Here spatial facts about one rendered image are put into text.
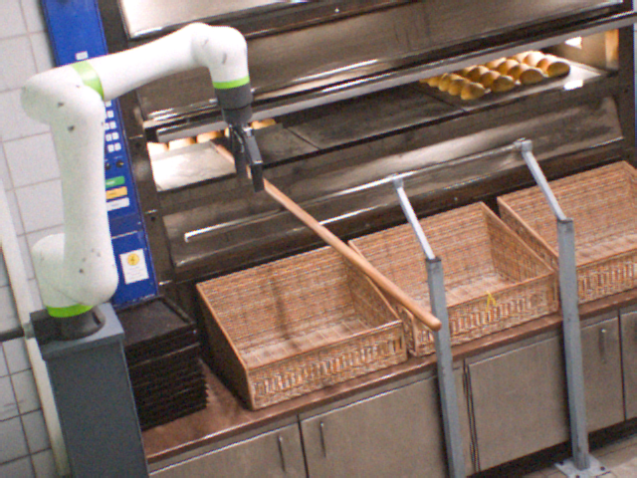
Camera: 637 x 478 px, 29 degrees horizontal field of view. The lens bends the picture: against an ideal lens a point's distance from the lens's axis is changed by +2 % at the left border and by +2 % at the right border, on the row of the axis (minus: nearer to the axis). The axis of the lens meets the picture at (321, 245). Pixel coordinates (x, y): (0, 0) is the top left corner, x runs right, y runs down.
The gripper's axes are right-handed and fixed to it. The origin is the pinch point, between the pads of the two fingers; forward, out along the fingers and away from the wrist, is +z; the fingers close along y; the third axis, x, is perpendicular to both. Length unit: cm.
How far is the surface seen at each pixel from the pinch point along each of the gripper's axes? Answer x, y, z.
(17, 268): -56, -87, 37
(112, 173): -20, -86, 15
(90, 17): -16, -85, -35
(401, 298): 23, 35, 29
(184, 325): -15, -51, 58
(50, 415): -59, -88, 91
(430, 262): 61, -31, 53
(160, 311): -19, -69, 58
